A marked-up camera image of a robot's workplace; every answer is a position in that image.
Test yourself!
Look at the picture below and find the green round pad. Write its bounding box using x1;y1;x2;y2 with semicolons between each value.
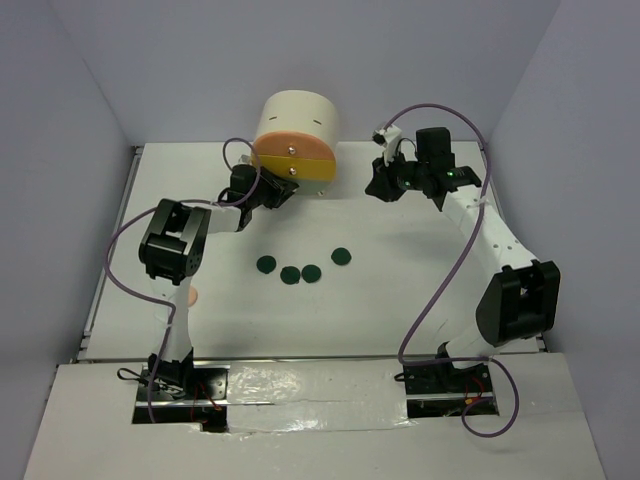
280;266;301;285
331;247;352;266
301;264;322;283
256;255;277;274

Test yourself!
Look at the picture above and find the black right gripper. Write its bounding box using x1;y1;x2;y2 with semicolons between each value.
366;148;430;202

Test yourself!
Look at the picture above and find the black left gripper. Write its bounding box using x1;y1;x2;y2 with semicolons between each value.
247;166;298;209

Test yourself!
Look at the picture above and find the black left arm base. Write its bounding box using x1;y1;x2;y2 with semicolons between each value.
116;361;229;433

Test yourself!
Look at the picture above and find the clear plastic sheet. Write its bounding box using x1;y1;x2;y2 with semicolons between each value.
227;360;411;433

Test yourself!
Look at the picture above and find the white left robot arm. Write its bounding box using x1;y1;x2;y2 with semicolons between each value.
138;164;300;399

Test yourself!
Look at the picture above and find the yellow drawer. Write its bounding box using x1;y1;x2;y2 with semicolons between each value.
260;155;337;182

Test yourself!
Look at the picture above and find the cream round drawer cabinet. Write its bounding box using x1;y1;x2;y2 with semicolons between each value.
252;90;339;167

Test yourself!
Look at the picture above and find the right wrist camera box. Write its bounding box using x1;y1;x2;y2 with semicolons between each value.
372;125;402;165

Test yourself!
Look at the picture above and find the green round pad folded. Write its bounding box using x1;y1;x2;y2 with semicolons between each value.
280;266;301;285

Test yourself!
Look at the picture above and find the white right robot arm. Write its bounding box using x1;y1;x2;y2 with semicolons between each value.
365;126;561;391

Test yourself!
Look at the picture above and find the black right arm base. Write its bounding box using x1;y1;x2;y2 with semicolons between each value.
394;345;498;420

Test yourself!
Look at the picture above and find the peach round makeup puff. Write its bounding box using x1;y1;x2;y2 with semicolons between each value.
188;287;198;307

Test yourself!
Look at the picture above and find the orange top drawer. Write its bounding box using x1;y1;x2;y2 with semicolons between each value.
254;131;335;160

